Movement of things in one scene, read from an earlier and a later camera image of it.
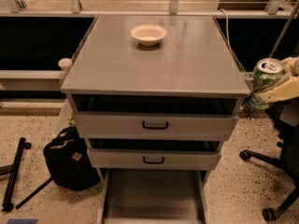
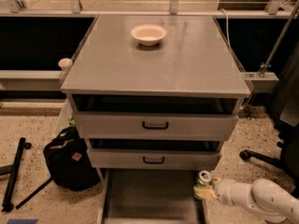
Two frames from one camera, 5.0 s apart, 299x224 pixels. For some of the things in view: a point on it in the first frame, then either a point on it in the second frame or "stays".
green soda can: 266,73 -> 204,179
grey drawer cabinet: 154,98 stays
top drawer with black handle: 155,126 stays
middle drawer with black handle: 153,158 stays
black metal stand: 12,169 stays
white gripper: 282,92 -> 224,189
